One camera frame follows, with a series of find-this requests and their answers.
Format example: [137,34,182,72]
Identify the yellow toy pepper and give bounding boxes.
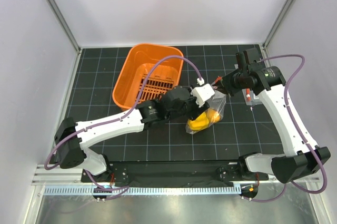
[187,112,210,131]

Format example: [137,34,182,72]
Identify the clear zip bag orange zipper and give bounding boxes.
[185,76,226,134]

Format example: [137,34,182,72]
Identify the orange plastic basket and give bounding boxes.
[112,43,184,113]

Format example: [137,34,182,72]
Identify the orange toy fruit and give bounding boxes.
[206,108,222,124]

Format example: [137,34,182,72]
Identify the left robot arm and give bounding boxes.
[54,84,215,182]

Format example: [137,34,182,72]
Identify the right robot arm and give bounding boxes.
[214,48,331,184]

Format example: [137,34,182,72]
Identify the spare clear zip bag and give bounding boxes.
[243,89,262,106]

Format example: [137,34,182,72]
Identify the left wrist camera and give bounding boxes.
[191,78,215,108]

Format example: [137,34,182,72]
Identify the slotted cable duct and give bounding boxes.
[43,184,241,196]

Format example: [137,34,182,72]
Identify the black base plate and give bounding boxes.
[97,160,269,188]

